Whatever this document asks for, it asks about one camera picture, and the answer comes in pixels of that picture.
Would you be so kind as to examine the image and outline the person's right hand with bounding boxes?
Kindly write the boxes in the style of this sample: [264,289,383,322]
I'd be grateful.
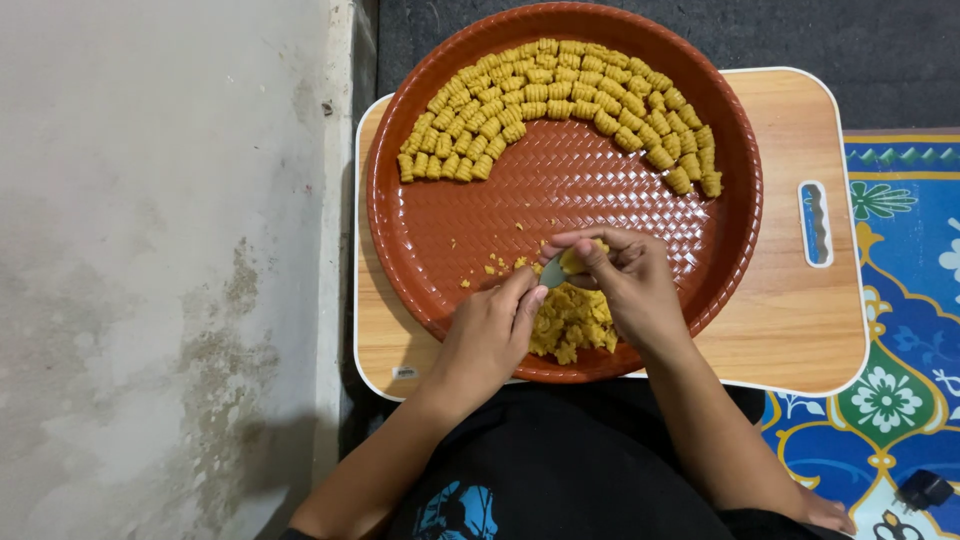
[539,226,682,354]

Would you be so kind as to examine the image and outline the person's left hand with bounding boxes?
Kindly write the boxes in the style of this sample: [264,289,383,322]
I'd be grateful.
[434,264,550,390]

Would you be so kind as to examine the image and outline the small yellow dough piece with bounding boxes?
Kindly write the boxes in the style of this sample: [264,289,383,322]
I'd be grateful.
[559,238,611,276]

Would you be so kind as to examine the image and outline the small metal shaping tool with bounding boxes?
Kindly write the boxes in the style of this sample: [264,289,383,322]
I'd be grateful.
[538,255,570,291]

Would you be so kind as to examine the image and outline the lump of yellow dough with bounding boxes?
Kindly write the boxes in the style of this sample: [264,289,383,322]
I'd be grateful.
[528,282,620,366]

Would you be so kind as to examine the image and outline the yellow dough crumbs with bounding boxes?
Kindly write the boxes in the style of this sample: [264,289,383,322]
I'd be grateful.
[449,219,560,290]

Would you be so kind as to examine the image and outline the round brown woven-pattern tray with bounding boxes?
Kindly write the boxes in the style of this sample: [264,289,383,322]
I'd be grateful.
[366,2,765,384]

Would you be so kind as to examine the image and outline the person's black printed shirt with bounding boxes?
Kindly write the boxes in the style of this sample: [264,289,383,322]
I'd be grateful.
[281,377,852,540]

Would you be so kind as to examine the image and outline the wooden lap table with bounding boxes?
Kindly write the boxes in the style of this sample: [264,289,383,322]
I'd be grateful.
[353,66,871,402]

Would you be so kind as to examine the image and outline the rows of shaped yellow dough pieces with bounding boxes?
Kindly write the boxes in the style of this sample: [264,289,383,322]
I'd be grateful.
[396,38,724,199]

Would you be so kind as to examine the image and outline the blue floral patterned rug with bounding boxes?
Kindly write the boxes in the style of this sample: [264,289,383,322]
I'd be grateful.
[761,127,960,540]

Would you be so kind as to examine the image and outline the person's foot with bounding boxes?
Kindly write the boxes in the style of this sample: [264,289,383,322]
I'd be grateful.
[796,487,857,537]

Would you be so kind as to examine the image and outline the black charger adapter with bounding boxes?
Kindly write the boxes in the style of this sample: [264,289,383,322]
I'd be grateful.
[897,469,956,512]

